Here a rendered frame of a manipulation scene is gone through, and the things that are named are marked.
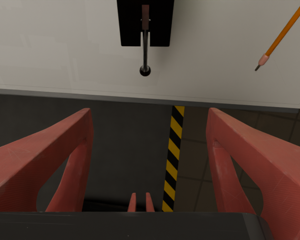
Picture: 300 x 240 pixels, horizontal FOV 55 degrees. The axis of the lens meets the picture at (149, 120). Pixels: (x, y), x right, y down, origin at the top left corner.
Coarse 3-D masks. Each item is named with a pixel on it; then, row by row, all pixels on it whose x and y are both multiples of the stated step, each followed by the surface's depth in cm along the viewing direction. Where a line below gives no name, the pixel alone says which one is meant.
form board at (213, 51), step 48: (0, 0) 31; (48, 0) 31; (96, 0) 31; (192, 0) 32; (240, 0) 32; (288, 0) 32; (0, 48) 38; (48, 48) 38; (96, 48) 38; (192, 48) 38; (240, 48) 38; (288, 48) 38; (144, 96) 48; (192, 96) 48; (240, 96) 48; (288, 96) 48
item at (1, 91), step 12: (36, 96) 47; (48, 96) 47; (60, 96) 48; (72, 96) 48; (84, 96) 48; (96, 96) 48; (108, 96) 48; (228, 108) 51; (240, 108) 51; (252, 108) 51; (264, 108) 52; (276, 108) 52; (288, 108) 52
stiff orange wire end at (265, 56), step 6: (294, 18) 21; (288, 24) 21; (282, 30) 22; (288, 30) 22; (282, 36) 22; (276, 42) 23; (270, 48) 23; (264, 54) 24; (264, 60) 24; (258, 66) 25
